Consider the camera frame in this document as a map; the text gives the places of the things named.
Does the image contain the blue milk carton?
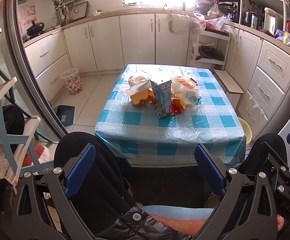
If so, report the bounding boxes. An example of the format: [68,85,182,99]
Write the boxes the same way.
[150,79,172,119]

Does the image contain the orange pomelo peel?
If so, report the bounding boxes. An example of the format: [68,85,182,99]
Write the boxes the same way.
[130,89,149,106]

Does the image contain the yellow plastic trash basin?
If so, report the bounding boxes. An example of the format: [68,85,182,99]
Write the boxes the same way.
[238,118,253,145]

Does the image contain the clear plastic bag with trash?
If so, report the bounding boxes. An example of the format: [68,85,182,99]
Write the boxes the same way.
[171,77,201,105]

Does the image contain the white lower kitchen cabinets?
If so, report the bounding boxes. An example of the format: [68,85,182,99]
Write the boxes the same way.
[25,13,190,101]

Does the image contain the person's right hand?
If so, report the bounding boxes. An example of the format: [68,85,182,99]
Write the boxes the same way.
[276,215,285,232]

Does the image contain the white drawer cabinet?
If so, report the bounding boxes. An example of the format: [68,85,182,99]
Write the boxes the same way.
[237,41,290,141]

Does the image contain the blue checkered plastic tablecloth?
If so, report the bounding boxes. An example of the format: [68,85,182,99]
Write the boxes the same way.
[95,64,246,166]

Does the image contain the blue dustpan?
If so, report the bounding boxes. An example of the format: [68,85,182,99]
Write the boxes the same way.
[53,105,75,127]

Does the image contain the white folding chair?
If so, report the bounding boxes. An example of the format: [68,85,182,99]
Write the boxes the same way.
[0,28,54,188]

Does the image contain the red snack wrapper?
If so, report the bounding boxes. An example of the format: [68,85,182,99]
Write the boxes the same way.
[171,104,182,115]

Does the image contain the floral waste basket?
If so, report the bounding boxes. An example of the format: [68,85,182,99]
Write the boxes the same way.
[61,68,83,95]

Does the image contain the white crumpled tissue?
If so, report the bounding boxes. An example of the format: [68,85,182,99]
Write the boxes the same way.
[125,76,151,96]

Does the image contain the black frying pan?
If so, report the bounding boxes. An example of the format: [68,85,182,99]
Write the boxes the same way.
[195,46,225,61]

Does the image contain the white electric kettle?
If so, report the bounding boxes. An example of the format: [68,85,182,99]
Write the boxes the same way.
[264,7,277,35]

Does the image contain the white storage rack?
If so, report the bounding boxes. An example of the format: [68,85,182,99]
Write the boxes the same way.
[187,22,231,70]

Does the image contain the black microwave oven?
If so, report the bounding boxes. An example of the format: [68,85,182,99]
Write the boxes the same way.
[217,0,240,23]

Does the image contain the black cooking pot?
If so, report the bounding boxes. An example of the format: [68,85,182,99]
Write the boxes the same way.
[26,20,44,36]

